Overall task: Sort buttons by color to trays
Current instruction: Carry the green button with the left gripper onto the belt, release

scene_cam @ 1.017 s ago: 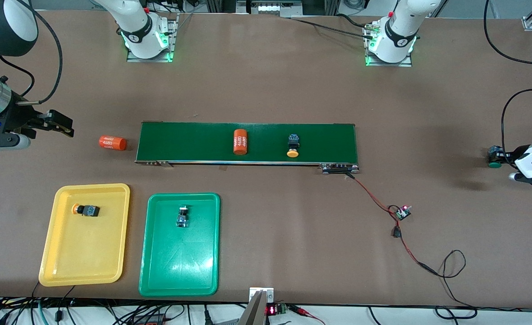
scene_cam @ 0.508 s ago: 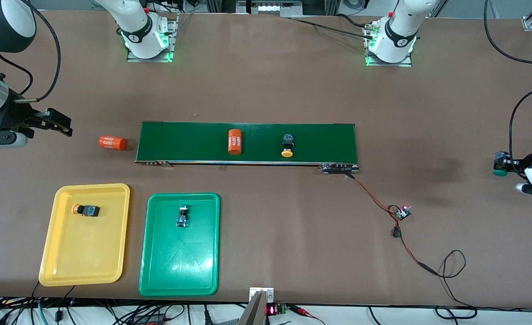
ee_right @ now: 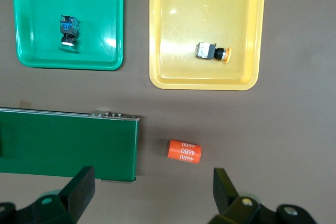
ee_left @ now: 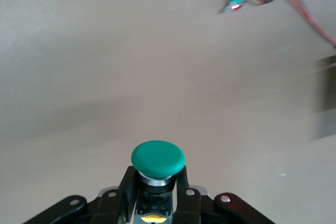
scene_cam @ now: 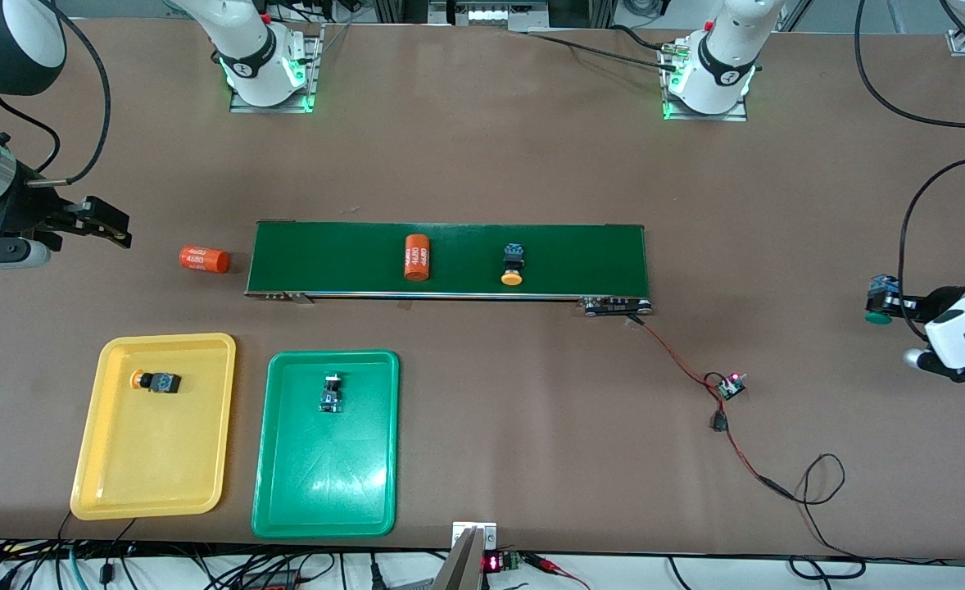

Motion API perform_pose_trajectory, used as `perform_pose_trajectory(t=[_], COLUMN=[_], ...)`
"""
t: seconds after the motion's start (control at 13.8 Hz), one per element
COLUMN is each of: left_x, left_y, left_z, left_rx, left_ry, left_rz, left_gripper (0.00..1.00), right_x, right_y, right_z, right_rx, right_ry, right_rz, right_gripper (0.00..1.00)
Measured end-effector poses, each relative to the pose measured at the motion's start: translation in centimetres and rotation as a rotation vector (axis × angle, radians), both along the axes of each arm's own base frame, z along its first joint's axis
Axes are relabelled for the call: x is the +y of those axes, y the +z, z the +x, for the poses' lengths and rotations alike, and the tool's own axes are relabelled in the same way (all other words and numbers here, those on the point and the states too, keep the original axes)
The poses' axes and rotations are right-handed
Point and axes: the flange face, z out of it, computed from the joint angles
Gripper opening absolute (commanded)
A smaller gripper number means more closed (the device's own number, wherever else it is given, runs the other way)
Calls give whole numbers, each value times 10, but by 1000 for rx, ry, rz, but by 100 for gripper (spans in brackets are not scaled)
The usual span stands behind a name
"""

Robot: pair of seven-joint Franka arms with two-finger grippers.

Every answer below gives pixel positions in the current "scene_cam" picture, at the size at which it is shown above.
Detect orange cylinder with 4680 print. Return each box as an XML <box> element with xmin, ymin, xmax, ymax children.
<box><xmin>403</xmin><ymin>234</ymin><xmax>433</xmax><ymax>282</ymax></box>
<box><xmin>179</xmin><ymin>246</ymin><xmax>231</xmax><ymax>275</ymax></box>

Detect green conveyor belt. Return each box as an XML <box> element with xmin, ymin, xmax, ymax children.
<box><xmin>244</xmin><ymin>220</ymin><xmax>655</xmax><ymax>318</ymax></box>

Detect yellow plastic tray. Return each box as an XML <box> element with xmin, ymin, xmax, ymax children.
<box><xmin>70</xmin><ymin>333</ymin><xmax>237</xmax><ymax>521</ymax></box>

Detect green plastic tray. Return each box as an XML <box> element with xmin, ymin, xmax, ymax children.
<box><xmin>251</xmin><ymin>350</ymin><xmax>401</xmax><ymax>540</ymax></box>

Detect red alligator clip lead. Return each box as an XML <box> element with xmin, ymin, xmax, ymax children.
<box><xmin>528</xmin><ymin>556</ymin><xmax>590</xmax><ymax>590</ymax></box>

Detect aluminium rack behind table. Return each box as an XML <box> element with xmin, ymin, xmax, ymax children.
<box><xmin>368</xmin><ymin>0</ymin><xmax>618</xmax><ymax>34</ymax></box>

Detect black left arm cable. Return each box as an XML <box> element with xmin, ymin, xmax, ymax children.
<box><xmin>854</xmin><ymin>0</ymin><xmax>965</xmax><ymax>341</ymax></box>

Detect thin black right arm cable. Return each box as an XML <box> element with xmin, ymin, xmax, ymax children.
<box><xmin>0</xmin><ymin>92</ymin><xmax>61</xmax><ymax>177</ymax></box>

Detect thin black looped cable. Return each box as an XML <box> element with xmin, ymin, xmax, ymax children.
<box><xmin>790</xmin><ymin>453</ymin><xmax>868</xmax><ymax>581</ymax></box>

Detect red black power wire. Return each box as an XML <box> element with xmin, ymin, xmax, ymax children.
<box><xmin>623</xmin><ymin>314</ymin><xmax>796</xmax><ymax>501</ymax></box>

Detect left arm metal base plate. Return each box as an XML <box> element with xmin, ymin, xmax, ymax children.
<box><xmin>661</xmin><ymin>41</ymin><xmax>750</xmax><ymax>122</ymax></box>

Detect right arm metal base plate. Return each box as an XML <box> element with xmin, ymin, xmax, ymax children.
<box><xmin>230</xmin><ymin>23</ymin><xmax>324</xmax><ymax>114</ymax></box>

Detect tangled cables below table edge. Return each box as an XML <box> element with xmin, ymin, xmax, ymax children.
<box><xmin>0</xmin><ymin>537</ymin><xmax>965</xmax><ymax>590</ymax></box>

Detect black cable to arm base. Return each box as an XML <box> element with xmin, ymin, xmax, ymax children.
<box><xmin>522</xmin><ymin>23</ymin><xmax>684</xmax><ymax>73</ymax></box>

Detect silver camera mount bracket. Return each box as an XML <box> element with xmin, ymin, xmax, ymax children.
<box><xmin>432</xmin><ymin>520</ymin><xmax>500</xmax><ymax>590</ymax></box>

